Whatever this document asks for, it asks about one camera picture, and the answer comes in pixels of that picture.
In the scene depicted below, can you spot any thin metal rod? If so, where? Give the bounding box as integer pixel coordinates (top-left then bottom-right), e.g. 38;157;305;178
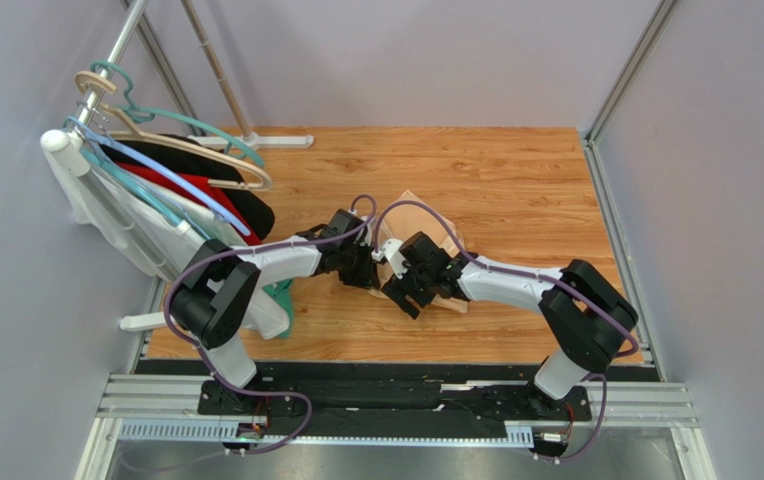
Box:
180;0;254;141

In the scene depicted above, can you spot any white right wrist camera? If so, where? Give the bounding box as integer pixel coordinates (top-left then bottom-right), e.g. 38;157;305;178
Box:
371;238;408;278

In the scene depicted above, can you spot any aluminium frame rail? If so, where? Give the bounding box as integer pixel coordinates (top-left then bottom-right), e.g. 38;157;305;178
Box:
76;360;715;479

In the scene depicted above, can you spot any green garment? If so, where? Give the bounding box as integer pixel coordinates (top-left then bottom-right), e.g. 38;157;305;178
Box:
241;281;294;340

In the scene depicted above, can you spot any white slotted cable duct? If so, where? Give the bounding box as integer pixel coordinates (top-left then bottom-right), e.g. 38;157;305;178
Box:
117;419;535;449

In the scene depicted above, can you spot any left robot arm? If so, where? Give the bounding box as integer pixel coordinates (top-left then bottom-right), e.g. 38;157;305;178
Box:
164;209;374;391

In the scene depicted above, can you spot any white clothes rack base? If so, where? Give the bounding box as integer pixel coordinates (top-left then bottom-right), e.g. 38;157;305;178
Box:
188;133;315;150

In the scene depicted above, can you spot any beige wooden hanger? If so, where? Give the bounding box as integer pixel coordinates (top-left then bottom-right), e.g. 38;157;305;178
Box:
74;71;273;191

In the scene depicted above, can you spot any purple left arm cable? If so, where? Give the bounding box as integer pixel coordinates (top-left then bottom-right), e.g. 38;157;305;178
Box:
162;194;379;457

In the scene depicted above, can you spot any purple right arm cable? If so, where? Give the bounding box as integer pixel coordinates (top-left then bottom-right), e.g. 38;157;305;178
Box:
372;199;642;465

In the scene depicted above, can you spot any metal clothes rack pole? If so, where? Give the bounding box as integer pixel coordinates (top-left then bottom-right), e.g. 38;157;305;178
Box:
40;0;149;177

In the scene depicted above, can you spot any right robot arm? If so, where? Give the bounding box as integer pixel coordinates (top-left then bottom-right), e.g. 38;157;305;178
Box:
372;232;639;401

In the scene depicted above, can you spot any teal plastic hanger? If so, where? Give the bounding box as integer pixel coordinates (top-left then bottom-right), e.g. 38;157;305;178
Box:
89;60;265;168

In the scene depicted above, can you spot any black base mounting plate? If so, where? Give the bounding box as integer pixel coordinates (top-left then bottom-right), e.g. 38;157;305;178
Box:
197;362;599;439

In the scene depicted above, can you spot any red garment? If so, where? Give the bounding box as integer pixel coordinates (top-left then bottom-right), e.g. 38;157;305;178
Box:
119;163;275;245

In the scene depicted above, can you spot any white garment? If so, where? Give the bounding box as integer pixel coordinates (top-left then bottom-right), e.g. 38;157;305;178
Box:
41;129;293;339

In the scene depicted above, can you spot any blue plastic hanger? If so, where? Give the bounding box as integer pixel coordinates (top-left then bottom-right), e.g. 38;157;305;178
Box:
66;116;252;236

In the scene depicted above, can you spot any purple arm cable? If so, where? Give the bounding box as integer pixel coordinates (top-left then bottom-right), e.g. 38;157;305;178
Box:
162;194;379;457
372;199;642;465

